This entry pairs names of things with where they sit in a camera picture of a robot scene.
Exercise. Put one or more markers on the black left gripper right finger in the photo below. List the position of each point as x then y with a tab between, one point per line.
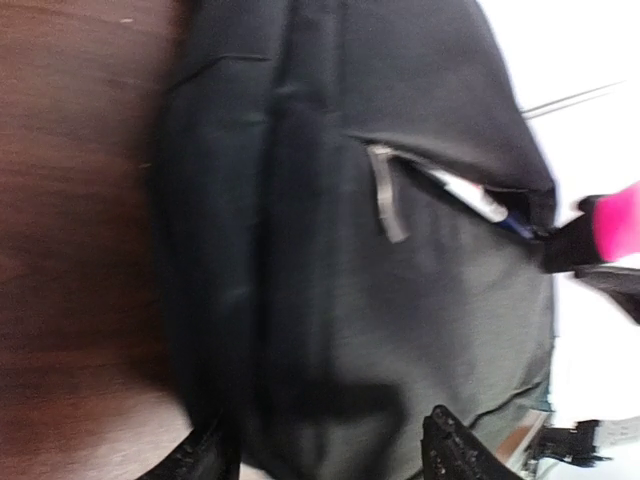
450	451

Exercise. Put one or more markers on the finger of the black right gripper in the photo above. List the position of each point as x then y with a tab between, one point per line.
621	284

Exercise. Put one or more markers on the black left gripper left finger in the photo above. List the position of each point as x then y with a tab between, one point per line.
207	453

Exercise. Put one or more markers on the white pen blue cap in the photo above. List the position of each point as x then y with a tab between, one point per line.
478	199

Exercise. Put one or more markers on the pink highlighter marker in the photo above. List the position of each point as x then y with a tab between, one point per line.
606	231

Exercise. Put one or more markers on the black student backpack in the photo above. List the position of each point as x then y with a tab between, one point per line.
321	294

